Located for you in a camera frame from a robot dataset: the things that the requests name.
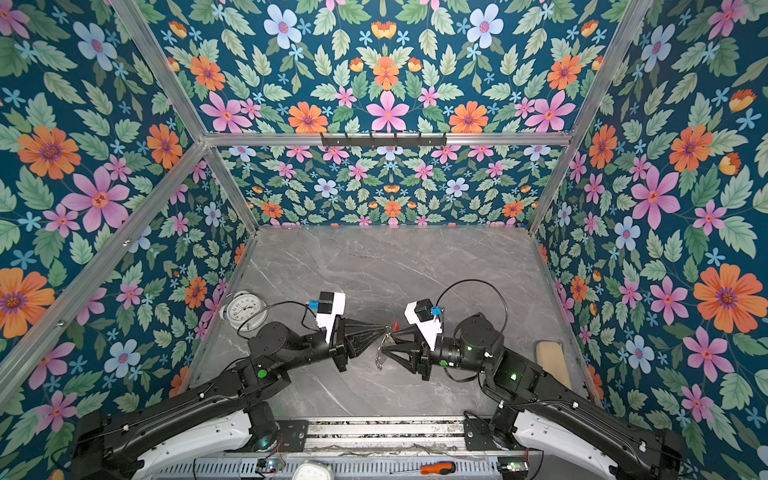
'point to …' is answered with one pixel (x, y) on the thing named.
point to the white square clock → (313, 470)
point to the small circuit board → (270, 465)
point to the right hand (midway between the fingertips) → (387, 343)
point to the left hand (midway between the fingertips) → (383, 332)
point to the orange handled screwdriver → (440, 467)
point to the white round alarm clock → (241, 307)
